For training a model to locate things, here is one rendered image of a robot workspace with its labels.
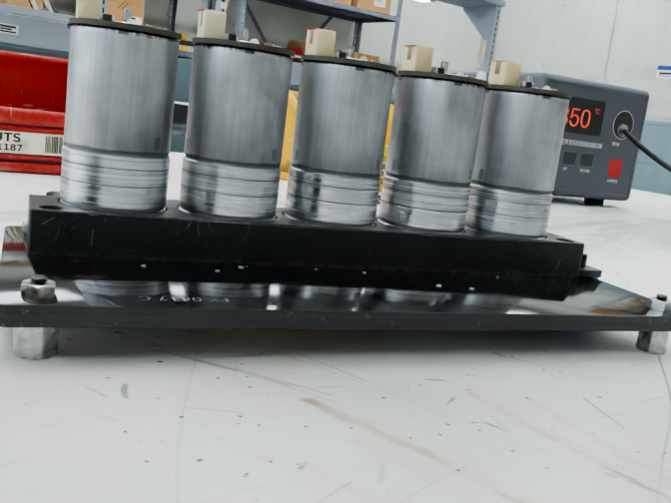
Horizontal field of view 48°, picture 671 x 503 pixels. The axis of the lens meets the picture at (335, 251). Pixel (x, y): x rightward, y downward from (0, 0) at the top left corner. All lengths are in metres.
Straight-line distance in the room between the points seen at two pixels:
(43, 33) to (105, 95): 2.30
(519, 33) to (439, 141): 6.20
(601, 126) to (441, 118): 0.44
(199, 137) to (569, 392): 0.10
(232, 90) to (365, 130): 0.04
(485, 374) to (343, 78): 0.08
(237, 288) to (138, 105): 0.05
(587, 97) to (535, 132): 0.40
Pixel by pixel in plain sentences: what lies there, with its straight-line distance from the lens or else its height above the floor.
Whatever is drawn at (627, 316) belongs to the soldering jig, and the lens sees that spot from 0.19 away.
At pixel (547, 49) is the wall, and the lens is 6.20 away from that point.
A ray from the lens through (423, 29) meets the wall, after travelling 6.09.
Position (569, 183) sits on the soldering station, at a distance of 0.62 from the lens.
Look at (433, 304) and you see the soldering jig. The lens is 0.17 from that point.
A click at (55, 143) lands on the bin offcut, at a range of 0.40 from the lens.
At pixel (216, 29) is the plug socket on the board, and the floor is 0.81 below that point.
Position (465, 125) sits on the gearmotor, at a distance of 0.20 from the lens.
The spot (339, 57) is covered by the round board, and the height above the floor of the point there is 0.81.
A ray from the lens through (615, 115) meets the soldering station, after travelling 0.64.
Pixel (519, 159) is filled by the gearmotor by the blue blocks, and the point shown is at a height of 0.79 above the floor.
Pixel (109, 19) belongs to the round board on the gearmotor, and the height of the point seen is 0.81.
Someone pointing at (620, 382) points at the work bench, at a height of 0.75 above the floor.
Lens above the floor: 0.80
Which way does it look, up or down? 11 degrees down
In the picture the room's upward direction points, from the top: 7 degrees clockwise
